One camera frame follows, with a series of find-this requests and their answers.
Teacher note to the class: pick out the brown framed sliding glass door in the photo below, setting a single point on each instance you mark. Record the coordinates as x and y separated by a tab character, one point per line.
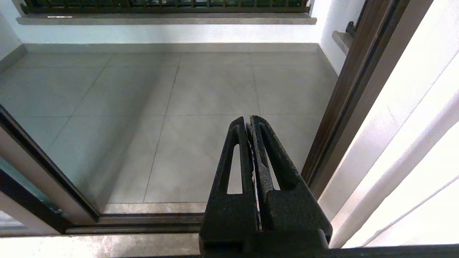
43	172

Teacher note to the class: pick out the dark stone window sill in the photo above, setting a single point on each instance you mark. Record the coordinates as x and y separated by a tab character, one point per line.
342	41
161	19

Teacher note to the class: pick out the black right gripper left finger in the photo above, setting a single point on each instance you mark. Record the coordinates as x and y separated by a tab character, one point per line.
229	215

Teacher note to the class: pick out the dark brown door jamb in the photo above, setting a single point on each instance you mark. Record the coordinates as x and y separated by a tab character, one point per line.
351	107

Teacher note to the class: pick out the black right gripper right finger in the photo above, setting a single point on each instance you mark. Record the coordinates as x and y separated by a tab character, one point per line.
297	215

